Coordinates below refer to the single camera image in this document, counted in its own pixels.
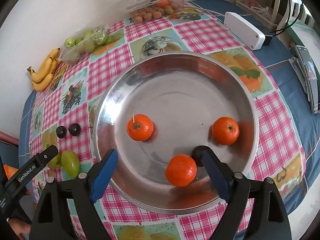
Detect yellow banana bunch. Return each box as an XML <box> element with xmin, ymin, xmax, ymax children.
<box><xmin>27</xmin><ymin>48</ymin><xmax>60</xmax><ymax>92</ymax></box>

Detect pink checkered fruit tablecloth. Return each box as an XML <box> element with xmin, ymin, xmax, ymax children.
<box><xmin>27</xmin><ymin>3</ymin><xmax>306</xmax><ymax>239</ymax></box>

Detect orange mandarin with stem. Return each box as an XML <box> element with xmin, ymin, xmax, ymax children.
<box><xmin>126</xmin><ymin>113</ymin><xmax>154</xmax><ymax>141</ymax></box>

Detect grey folded stand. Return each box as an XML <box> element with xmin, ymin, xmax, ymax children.
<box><xmin>289</xmin><ymin>45</ymin><xmax>319</xmax><ymax>114</ymax></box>

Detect dark plum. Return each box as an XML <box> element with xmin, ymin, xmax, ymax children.
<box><xmin>68</xmin><ymin>123</ymin><xmax>81</xmax><ymax>137</ymax></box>
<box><xmin>55</xmin><ymin>126</ymin><xmax>67</xmax><ymax>139</ymax></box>

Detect white rectangular device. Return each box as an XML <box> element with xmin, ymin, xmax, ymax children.
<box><xmin>223</xmin><ymin>12</ymin><xmax>265</xmax><ymax>50</ymax></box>

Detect dark plum lower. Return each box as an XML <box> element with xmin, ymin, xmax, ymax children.
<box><xmin>55</xmin><ymin>126</ymin><xmax>67</xmax><ymax>139</ymax></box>

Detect dark plum upper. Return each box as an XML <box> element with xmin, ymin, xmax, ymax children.
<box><xmin>68</xmin><ymin>123</ymin><xmax>81</xmax><ymax>137</ymax></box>

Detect orange paper cup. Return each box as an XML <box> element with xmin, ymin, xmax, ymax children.
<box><xmin>3</xmin><ymin>165</ymin><xmax>18</xmax><ymax>179</ymax></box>

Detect brown kiwi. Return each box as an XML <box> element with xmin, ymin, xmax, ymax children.
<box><xmin>47</xmin><ymin>162</ymin><xmax>55</xmax><ymax>169</ymax></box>
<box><xmin>48</xmin><ymin>169</ymin><xmax>57</xmax><ymax>178</ymax></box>

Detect blue bed sheet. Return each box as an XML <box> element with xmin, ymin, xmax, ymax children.
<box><xmin>18</xmin><ymin>0</ymin><xmax>319</xmax><ymax>214</ymax></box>

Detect clear box brown longans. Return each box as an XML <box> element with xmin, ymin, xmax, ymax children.
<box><xmin>120</xmin><ymin>0</ymin><xmax>184</xmax><ymax>24</ymax></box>

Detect green mango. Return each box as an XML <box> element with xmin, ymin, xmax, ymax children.
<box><xmin>50</xmin><ymin>153</ymin><xmax>61</xmax><ymax>168</ymax></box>
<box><xmin>61</xmin><ymin>151</ymin><xmax>80</xmax><ymax>178</ymax></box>

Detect black cable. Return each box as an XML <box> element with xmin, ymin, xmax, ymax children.
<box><xmin>271</xmin><ymin>0</ymin><xmax>304</xmax><ymax>37</ymax></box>

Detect round metal tray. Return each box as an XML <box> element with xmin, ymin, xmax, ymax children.
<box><xmin>93</xmin><ymin>51</ymin><xmax>259</xmax><ymax>215</ymax></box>

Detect small orange mandarin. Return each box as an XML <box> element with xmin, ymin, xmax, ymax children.
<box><xmin>212</xmin><ymin>116</ymin><xmax>240</xmax><ymax>145</ymax></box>

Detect clear box green fruits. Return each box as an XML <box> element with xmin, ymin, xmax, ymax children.
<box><xmin>59</xmin><ymin>24</ymin><xmax>110</xmax><ymax>64</ymax></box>

